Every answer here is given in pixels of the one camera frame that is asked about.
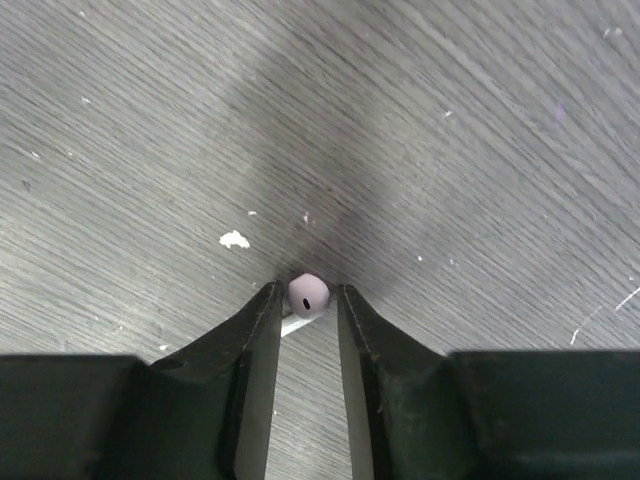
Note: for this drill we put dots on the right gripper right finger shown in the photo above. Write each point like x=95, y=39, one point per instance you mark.
x=415, y=414

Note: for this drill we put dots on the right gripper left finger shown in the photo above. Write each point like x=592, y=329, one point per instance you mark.
x=202, y=412

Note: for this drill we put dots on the white earbud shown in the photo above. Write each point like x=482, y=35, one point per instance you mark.
x=309, y=298

